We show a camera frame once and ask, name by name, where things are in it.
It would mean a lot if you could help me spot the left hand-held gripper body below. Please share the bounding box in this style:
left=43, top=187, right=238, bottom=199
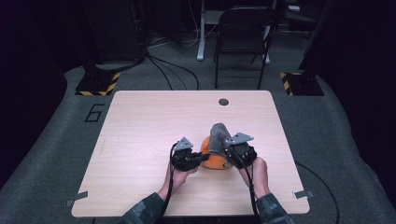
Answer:
left=170, top=136, right=204, bottom=173

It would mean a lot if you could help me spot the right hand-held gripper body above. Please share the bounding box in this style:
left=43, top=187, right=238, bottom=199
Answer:
left=223, top=132, right=258, bottom=170

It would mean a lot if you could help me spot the grey speckled towel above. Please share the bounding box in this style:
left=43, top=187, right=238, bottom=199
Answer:
left=207, top=122, right=233, bottom=157

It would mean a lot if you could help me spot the person's left hand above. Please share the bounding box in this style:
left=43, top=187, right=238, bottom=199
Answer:
left=157, top=163, right=199, bottom=201

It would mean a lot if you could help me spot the person's right hand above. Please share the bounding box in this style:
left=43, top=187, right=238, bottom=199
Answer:
left=238, top=156, right=272, bottom=200

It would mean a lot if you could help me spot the grey tape strip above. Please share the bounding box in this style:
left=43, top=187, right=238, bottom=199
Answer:
left=65, top=190, right=90, bottom=207
left=292, top=189, right=314, bottom=200

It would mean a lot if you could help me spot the black stand with striped base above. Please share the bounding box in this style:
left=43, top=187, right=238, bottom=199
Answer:
left=75, top=62, right=121, bottom=97
left=279, top=72, right=325, bottom=97

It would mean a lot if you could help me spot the white desk leg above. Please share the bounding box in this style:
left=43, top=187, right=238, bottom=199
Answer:
left=196, top=0, right=208, bottom=62

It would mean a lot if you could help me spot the black folding chair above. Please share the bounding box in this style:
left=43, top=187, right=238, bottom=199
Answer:
left=213, top=5, right=276, bottom=91

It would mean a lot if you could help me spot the black cabinet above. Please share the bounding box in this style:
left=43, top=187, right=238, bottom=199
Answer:
left=81, top=0, right=148, bottom=63

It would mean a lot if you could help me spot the dark curtain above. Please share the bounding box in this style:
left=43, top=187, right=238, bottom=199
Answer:
left=0, top=0, right=82, bottom=190
left=298, top=0, right=396, bottom=197

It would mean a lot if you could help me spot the left hand-held gripper black cable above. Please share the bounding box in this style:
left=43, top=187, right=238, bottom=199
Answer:
left=155, top=141, right=180, bottom=224

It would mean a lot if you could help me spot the hand-held gripper black cable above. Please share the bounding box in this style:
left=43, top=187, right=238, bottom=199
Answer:
left=155, top=141, right=180, bottom=224
left=230, top=150, right=262, bottom=224

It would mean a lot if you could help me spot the right hand-held gripper black cable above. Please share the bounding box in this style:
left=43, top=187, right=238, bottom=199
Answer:
left=230, top=150, right=262, bottom=224

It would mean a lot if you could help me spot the black floor cable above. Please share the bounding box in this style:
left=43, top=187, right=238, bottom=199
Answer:
left=148, top=57, right=175, bottom=91
left=294, top=161, right=340, bottom=224
left=146, top=54, right=201, bottom=91

